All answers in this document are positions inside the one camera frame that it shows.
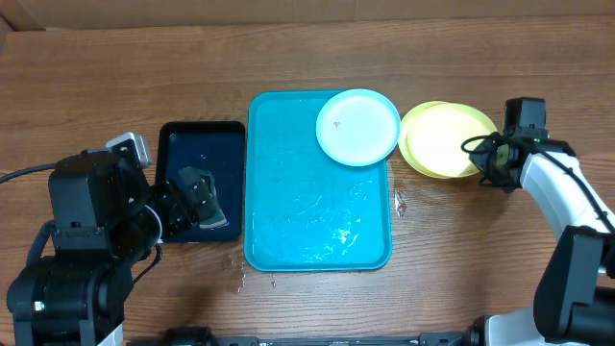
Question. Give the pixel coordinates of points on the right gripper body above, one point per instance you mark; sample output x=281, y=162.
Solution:
x=488, y=162

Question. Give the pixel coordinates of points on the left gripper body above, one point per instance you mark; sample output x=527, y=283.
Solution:
x=172, y=211

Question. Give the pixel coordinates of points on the green plate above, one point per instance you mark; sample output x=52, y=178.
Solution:
x=458, y=123
x=426, y=153

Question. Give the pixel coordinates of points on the light blue plate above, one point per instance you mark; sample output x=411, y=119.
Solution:
x=358, y=127

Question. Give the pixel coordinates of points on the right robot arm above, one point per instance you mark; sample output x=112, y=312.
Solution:
x=569, y=307

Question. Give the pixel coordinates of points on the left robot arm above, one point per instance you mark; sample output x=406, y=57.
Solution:
x=78, y=274

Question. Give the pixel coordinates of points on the black plastic tray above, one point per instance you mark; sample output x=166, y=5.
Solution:
x=217, y=147

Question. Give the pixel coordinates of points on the teal plastic tray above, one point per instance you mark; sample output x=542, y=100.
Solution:
x=303, y=210

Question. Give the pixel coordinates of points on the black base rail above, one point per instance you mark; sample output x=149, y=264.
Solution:
x=204, y=337

